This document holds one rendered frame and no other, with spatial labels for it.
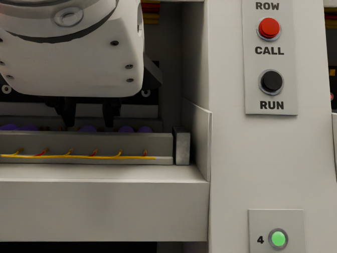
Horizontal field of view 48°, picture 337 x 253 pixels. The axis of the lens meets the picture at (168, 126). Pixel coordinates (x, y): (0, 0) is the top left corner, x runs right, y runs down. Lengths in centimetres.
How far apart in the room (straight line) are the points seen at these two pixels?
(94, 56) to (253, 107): 12
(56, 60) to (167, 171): 12
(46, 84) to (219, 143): 13
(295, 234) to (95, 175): 15
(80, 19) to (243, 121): 15
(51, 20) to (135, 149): 16
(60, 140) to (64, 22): 16
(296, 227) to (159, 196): 10
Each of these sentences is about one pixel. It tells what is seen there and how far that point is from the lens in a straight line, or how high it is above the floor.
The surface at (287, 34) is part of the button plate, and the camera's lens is 31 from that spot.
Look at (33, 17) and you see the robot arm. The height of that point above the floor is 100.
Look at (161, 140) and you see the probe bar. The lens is 32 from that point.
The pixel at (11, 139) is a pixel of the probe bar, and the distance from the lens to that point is 34.
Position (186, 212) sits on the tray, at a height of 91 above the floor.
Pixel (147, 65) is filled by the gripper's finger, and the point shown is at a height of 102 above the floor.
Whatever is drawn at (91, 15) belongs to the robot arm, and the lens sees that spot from 19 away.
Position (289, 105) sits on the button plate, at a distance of 30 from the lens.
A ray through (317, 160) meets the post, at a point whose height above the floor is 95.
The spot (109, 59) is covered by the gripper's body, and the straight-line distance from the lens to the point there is 24.
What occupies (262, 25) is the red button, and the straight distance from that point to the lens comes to 31.
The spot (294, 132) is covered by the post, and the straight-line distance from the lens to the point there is 30.
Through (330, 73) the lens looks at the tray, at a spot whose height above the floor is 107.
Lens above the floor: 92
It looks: 11 degrees up
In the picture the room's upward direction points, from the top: straight up
